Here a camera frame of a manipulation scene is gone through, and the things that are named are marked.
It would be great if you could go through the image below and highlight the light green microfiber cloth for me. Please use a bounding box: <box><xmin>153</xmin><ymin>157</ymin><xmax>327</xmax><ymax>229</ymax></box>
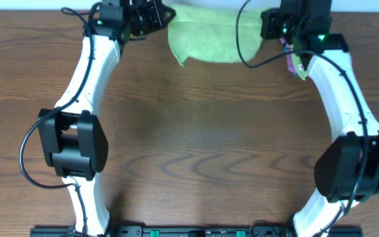
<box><xmin>168</xmin><ymin>4</ymin><xmax>263</xmax><ymax>66</ymax></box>

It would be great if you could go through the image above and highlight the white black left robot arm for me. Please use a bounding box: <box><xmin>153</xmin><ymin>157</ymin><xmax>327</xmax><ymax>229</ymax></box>
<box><xmin>38</xmin><ymin>1</ymin><xmax>176</xmax><ymax>236</ymax></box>

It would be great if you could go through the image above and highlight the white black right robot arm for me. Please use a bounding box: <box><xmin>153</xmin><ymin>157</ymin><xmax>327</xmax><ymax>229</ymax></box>
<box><xmin>261</xmin><ymin>1</ymin><xmax>379</xmax><ymax>236</ymax></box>

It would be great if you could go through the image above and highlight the purple cloth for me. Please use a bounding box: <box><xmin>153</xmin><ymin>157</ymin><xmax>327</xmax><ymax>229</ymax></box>
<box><xmin>280</xmin><ymin>38</ymin><xmax>300</xmax><ymax>77</ymax></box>

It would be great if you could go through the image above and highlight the olive green folded cloth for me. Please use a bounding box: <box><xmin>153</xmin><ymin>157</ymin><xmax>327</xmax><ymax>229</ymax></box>
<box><xmin>291</xmin><ymin>54</ymin><xmax>309</xmax><ymax>80</ymax></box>

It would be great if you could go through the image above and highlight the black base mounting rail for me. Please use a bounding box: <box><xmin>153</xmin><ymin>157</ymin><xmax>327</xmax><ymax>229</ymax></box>
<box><xmin>29</xmin><ymin>225</ymin><xmax>364</xmax><ymax>237</ymax></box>

